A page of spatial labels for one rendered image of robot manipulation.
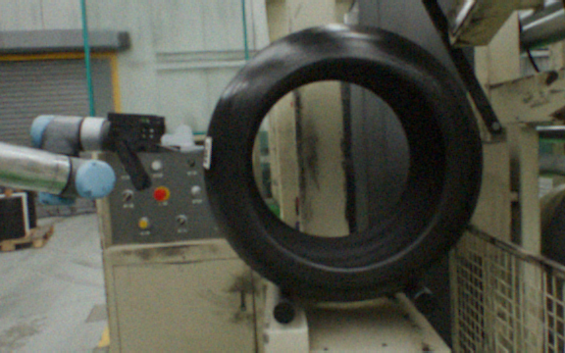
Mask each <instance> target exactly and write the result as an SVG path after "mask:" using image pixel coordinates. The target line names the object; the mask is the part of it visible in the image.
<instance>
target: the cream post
mask: <svg viewBox="0 0 565 353"><path fill-rule="evenodd" d="M285 5H286V13H287V27H288V34H292V33H294V32H297V31H300V30H302V29H303V28H305V27H309V26H313V25H323V24H333V23H337V13H336V12H335V0H286V4H285ZM291 94H292V110H293V126H294V132H295V148H296V174H297V191H298V197H299V222H300V230H301V231H303V232H306V233H309V234H313V235H319V236H343V235H348V234H349V228H348V211H347V193H346V174H345V157H344V139H343V121H342V103H341V85H340V81H319V82H314V83H310V84H307V85H304V86H301V87H299V88H297V89H295V90H293V91H292V93H291Z"/></svg>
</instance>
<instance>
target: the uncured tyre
mask: <svg viewBox="0 0 565 353"><path fill-rule="evenodd" d="M319 81H344V82H349V83H353V84H356V85H359V86H361V87H364V88H366V89H368V90H370V91H371V92H373V93H374V94H376V95H377V96H379V97H380V98H381V99H382V100H384V101H385V102H386V103H387V104H388V106H389V108H390V109H391V110H392V112H393V113H394V114H395V116H396V117H397V119H398V121H399V122H400V124H401V127H402V129H403V132H404V134H405V138H406V142H407V147H408V169H407V175H406V179H405V181H404V184H403V188H402V190H401V193H400V195H399V196H398V198H397V200H396V201H395V203H394V204H393V206H392V207H391V208H390V209H389V211H388V212H387V213H386V214H385V215H384V216H383V217H382V218H380V219H379V220H378V221H377V222H375V223H374V224H372V225H371V226H369V227H367V228H365V229H362V230H360V231H358V232H355V233H351V234H348V235H343V236H319V235H313V234H309V233H306V232H303V231H301V230H298V229H296V228H294V227H292V226H290V225H288V224H287V223H285V222H284V221H283V220H282V219H280V218H279V217H278V216H277V215H276V214H275V213H274V212H273V211H272V209H271V208H270V207H269V206H268V204H267V203H266V201H265V200H264V198H263V196H262V194H261V192H260V190H259V187H257V183H256V180H255V177H254V173H253V163H252V156H253V146H254V141H255V138H256V134H257V132H259V129H260V127H261V125H262V123H263V122H264V120H265V119H266V117H267V116H268V114H269V112H270V110H271V109H272V108H273V107H274V106H275V105H276V104H277V103H278V102H279V101H280V100H281V99H282V98H284V97H285V96H286V95H287V94H288V93H290V92H291V91H293V90H295V89H297V88H299V87H301V86H304V85H307V84H310V83H314V82H319ZM206 137H210V138H212V140H211V151H210V163H209V169H207V168H205V167H204V160H205V149H206ZM206 137H205V144H204V153H203V175H204V182H205V189H206V194H207V198H208V202H209V205H210V208H211V211H212V214H213V216H214V219H215V221H216V223H217V225H218V227H219V229H220V231H221V233H222V235H223V236H224V238H225V239H226V241H227V242H228V244H229V245H230V247H231V248H232V249H233V251H234V252H235V253H236V254H237V255H238V256H239V257H240V259H241V260H242V262H243V263H244V264H245V265H247V266H248V267H249V268H250V269H251V270H252V271H253V272H255V273H256V274H257V275H260V276H261V277H263V278H264V279H266V280H268V281H269V282H271V283H273V284H274V285H276V286H278V287H280V288H282V289H284V290H286V291H289V292H291V293H294V294H296V295H299V296H302V297H306V298H310V299H314V300H320V301H327V302H359V301H366V300H372V299H376V298H380V297H384V296H387V295H390V294H391V293H394V292H396V291H399V290H401V289H403V288H405V287H407V286H409V285H411V284H413V283H414V282H416V281H419V280H420V279H422V278H423V277H425V276H426V275H428V274H429V273H430V272H431V270H433V269H434V268H435V267H436V266H437V265H438V264H439V263H440V262H441V261H442V260H443V259H444V258H445V257H446V256H447V255H448V254H449V253H450V252H451V250H452V249H453V248H454V247H455V245H456V244H457V243H458V241H459V240H460V238H461V237H462V235H463V233H464V232H465V230H466V228H467V226H468V224H469V222H470V221H471V219H472V217H473V214H474V212H475V209H476V206H477V203H478V199H479V196H480V191H481V185H482V178H483V166H484V157H483V145H482V139H481V134H480V129H479V126H478V122H477V119H476V116H475V113H474V111H473V108H472V106H471V104H470V102H469V99H468V97H467V95H466V93H465V91H464V90H463V88H462V87H461V85H460V84H459V82H458V81H457V79H456V78H455V77H454V75H453V74H452V73H451V72H450V71H449V69H448V68H447V67H446V66H445V65H444V64H443V63H442V62H441V61H440V60H439V59H437V58H436V57H435V56H434V55H433V54H431V53H430V52H429V51H427V50H426V49H425V48H423V47H421V46H419V45H418V44H416V43H414V42H412V41H411V40H409V39H407V38H405V37H403V36H400V35H398V34H396V33H393V32H390V31H387V30H384V29H381V28H377V27H373V26H368V25H358V24H354V23H333V24H323V25H313V26H309V27H305V28H303V29H302V30H300V31H297V32H294V33H292V34H289V35H287V36H285V37H283V38H281V39H279V40H277V41H275V42H273V43H272V44H270V45H268V46H267V47H265V48H264V49H262V50H261V51H260V52H257V53H256V54H255V55H254V56H252V57H251V58H250V59H249V60H248V61H247V62H246V63H245V64H244V65H243V66H242V67H241V68H240V69H239V70H238V71H237V72H236V73H235V75H234V76H233V77H232V78H231V80H230V81H229V83H228V84H227V86H226V87H225V89H224V90H223V92H222V94H221V96H220V98H219V99H218V101H217V104H216V106H215V108H214V110H213V114H212V117H211V119H210V123H209V125H208V128H207V133H206Z"/></svg>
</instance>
